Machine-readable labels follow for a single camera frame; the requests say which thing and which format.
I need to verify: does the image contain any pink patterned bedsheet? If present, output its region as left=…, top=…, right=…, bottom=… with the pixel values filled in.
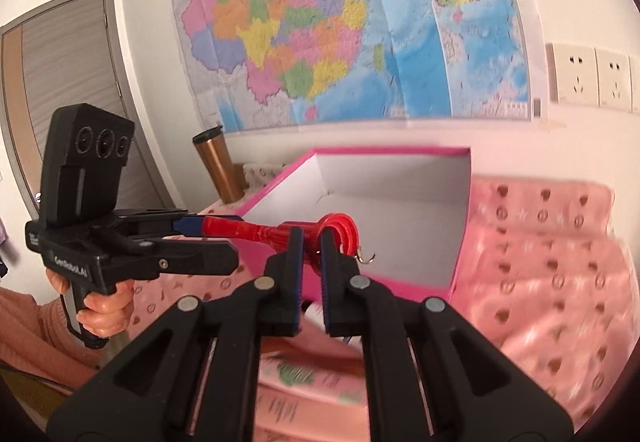
left=128, top=174, right=639, bottom=428

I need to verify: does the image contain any copper thermos tumbler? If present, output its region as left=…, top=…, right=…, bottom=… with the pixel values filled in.
left=192, top=124, right=245, bottom=204

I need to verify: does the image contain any colourful wall map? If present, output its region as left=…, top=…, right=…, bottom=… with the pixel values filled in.
left=170, top=0, right=549, bottom=132

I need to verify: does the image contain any pink aloe cream tube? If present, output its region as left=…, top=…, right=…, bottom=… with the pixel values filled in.
left=258, top=300, right=367, bottom=407

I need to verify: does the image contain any grey wooden door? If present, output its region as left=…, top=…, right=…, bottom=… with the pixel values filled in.
left=0, top=0, right=177, bottom=218

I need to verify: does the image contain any pink cardboard box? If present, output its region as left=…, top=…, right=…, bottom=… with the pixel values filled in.
left=206, top=146, right=471, bottom=301

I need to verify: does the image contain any white wall socket panel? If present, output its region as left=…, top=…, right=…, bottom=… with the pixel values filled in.
left=547, top=42, right=639, bottom=115

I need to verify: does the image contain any left forearm pink sleeve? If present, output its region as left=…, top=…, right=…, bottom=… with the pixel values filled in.
left=1, top=288, right=101, bottom=389

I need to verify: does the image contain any red shoehorn with hook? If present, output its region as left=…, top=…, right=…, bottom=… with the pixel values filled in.
left=200, top=212, right=378, bottom=279

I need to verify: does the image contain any pink flat package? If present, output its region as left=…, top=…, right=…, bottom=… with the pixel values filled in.
left=253, top=387, right=370, bottom=441

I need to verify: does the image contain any left hand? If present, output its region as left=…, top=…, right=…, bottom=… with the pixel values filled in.
left=41, top=269, right=134, bottom=338

